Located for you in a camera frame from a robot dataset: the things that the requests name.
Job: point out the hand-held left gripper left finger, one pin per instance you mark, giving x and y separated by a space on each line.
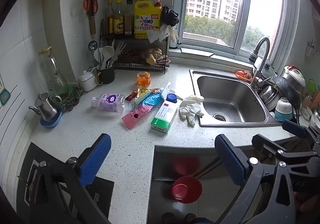
96 161

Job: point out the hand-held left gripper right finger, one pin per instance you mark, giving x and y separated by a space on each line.
230 161

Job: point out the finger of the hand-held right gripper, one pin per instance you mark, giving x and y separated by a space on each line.
267 145
296 128

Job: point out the red plastic bin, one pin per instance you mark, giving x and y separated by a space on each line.
186 190

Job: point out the purple label plastic bottle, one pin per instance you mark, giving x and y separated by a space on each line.
107 103

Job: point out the pink blue plastic packet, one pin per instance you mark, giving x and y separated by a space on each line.
138 114

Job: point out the white rubber gloves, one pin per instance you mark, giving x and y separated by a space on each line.
190 110

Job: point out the white green medicine box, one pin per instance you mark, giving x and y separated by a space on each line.
163 119

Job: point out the blue scrub brush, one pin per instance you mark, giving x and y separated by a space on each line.
143 96

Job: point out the white blue bowl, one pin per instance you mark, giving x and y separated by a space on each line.
283 110

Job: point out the black gas stove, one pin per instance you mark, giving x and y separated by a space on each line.
100 194

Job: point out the black wok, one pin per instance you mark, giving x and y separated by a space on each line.
287 88

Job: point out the stacked steel bowls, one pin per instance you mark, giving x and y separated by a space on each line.
268 95

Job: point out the green container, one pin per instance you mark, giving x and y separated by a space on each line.
311 87

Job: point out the white rice cooker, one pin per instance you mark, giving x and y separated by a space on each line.
295 78

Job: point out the blue saucer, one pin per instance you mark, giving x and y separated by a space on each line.
51 123

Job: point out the steel wool scrubber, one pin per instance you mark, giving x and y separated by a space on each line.
73 99

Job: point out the stainless steel sink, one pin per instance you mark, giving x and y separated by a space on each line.
225 94

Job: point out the steel faucet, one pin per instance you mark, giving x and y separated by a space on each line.
260 66

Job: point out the steel oil pot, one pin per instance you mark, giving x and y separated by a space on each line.
46 108

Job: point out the red sachet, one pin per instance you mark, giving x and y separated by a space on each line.
130 96

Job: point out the orange cloth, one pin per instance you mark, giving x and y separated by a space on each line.
243 74

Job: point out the hanging metal grater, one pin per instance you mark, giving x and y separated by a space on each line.
310 50

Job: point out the white lidded condiment pot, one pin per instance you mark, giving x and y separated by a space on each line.
87 83

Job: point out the blue bottle cap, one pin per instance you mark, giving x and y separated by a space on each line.
171 97

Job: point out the orange glass cup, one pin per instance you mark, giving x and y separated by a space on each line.
143 79

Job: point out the glass bottle yellow lid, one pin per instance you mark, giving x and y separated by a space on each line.
53 74

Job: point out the white rice paddles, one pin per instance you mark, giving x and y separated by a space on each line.
108 51

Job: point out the bundle of chopsticks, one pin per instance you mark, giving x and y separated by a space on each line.
118 50

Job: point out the steel strainer ladle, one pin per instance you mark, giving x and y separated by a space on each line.
92 45

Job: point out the ginger root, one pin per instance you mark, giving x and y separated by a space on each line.
151 56

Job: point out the snack packets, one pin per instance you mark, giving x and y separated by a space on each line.
162 61

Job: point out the wide yellow label oil bottle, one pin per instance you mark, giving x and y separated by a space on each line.
118 23

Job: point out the slim yellow cap oil bottle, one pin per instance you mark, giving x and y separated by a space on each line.
109 21

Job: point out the white plastic bag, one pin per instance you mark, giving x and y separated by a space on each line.
160 34

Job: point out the dark cap sauce bottle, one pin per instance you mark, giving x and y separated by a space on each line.
128 20

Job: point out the yellow detergent jug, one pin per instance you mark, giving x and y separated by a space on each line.
147 19

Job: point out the black plastic bag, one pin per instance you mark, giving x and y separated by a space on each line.
170 15

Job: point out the window frame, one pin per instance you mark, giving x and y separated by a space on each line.
246 14

